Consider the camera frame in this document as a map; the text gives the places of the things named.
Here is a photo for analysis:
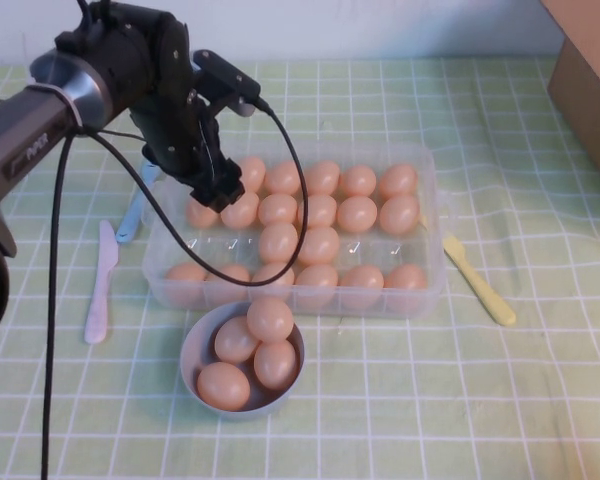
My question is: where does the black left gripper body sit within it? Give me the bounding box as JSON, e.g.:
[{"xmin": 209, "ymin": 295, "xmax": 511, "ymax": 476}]
[{"xmin": 129, "ymin": 92, "xmax": 229, "ymax": 186}]

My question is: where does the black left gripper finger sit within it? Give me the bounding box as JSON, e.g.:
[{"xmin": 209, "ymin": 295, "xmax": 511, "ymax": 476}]
[
  {"xmin": 189, "ymin": 174, "xmax": 231, "ymax": 211},
  {"xmin": 214, "ymin": 159, "xmax": 245, "ymax": 201}
]

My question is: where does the beige plastic egg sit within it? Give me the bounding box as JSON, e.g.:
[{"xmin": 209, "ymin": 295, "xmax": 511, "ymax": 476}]
[
  {"xmin": 258, "ymin": 222, "xmax": 300, "ymax": 265},
  {"xmin": 185, "ymin": 197, "xmax": 222, "ymax": 230},
  {"xmin": 301, "ymin": 159, "xmax": 341, "ymax": 197},
  {"xmin": 164, "ymin": 263, "xmax": 208, "ymax": 309},
  {"xmin": 220, "ymin": 191, "xmax": 261, "ymax": 231},
  {"xmin": 251, "ymin": 262, "xmax": 297, "ymax": 301},
  {"xmin": 383, "ymin": 264, "xmax": 428, "ymax": 306},
  {"xmin": 196, "ymin": 361, "xmax": 252, "ymax": 413},
  {"xmin": 296, "ymin": 193, "xmax": 339, "ymax": 230},
  {"xmin": 234, "ymin": 156, "xmax": 267, "ymax": 194},
  {"xmin": 264, "ymin": 161, "xmax": 304, "ymax": 197},
  {"xmin": 377, "ymin": 163, "xmax": 419, "ymax": 200},
  {"xmin": 252, "ymin": 340, "xmax": 300, "ymax": 392},
  {"xmin": 214, "ymin": 315, "xmax": 261, "ymax": 365},
  {"xmin": 379, "ymin": 194, "xmax": 421, "ymax": 237},
  {"xmin": 338, "ymin": 265, "xmax": 385, "ymax": 310},
  {"xmin": 336, "ymin": 195, "xmax": 379, "ymax": 234},
  {"xmin": 296, "ymin": 226, "xmax": 342, "ymax": 267},
  {"xmin": 205, "ymin": 264, "xmax": 252, "ymax": 307},
  {"xmin": 338, "ymin": 164, "xmax": 378, "ymax": 199},
  {"xmin": 257, "ymin": 193, "xmax": 299, "ymax": 227},
  {"xmin": 246, "ymin": 296, "xmax": 295, "ymax": 344},
  {"xmin": 294, "ymin": 264, "xmax": 340, "ymax": 310}
]

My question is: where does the transparent plastic egg box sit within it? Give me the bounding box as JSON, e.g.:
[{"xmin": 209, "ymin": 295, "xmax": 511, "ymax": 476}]
[{"xmin": 142, "ymin": 141, "xmax": 459, "ymax": 321}]

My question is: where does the brown cardboard box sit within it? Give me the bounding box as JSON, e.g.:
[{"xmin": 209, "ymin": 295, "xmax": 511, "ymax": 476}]
[{"xmin": 538, "ymin": 0, "xmax": 600, "ymax": 202}]

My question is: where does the blue plastic fork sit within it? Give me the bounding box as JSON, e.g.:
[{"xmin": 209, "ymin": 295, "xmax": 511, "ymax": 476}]
[{"xmin": 114, "ymin": 158, "xmax": 162, "ymax": 245}]

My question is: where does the pink plastic knife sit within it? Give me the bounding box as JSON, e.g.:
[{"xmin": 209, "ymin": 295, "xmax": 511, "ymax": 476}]
[{"xmin": 83, "ymin": 220, "xmax": 121, "ymax": 345}]

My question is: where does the grey round bowl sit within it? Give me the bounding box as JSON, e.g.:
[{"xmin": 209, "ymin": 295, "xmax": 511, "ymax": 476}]
[{"xmin": 179, "ymin": 300, "xmax": 306, "ymax": 423}]

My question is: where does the yellow plastic knife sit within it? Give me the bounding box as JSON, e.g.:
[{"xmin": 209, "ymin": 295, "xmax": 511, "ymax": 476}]
[{"xmin": 419, "ymin": 214, "xmax": 517, "ymax": 328}]

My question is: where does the green checked tablecloth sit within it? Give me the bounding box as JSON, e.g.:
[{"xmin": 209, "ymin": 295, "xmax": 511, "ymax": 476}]
[{"xmin": 0, "ymin": 57, "xmax": 600, "ymax": 480}]

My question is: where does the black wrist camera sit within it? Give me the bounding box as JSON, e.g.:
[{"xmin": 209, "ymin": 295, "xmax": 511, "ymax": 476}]
[{"xmin": 189, "ymin": 48, "xmax": 262, "ymax": 119}]

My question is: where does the white cable tie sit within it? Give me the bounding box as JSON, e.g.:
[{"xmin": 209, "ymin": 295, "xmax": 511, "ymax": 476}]
[{"xmin": 53, "ymin": 83, "xmax": 87, "ymax": 136}]

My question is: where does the black camera cable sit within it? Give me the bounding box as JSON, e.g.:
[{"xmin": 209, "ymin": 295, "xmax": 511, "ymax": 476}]
[{"xmin": 39, "ymin": 94, "xmax": 310, "ymax": 480}]

